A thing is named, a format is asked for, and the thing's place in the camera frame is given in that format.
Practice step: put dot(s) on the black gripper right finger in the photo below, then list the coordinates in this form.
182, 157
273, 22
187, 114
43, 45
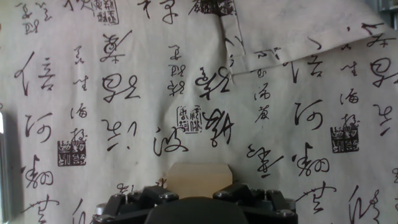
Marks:
258, 199

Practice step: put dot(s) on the silver digital pocket scale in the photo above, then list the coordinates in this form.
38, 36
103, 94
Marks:
3, 168

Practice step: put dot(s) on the light wooden block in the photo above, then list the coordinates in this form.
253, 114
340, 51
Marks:
199, 179

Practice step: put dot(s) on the calligraphy print beige tablecloth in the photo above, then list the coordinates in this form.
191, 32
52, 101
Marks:
280, 109

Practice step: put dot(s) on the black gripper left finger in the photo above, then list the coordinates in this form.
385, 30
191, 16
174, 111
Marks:
146, 199

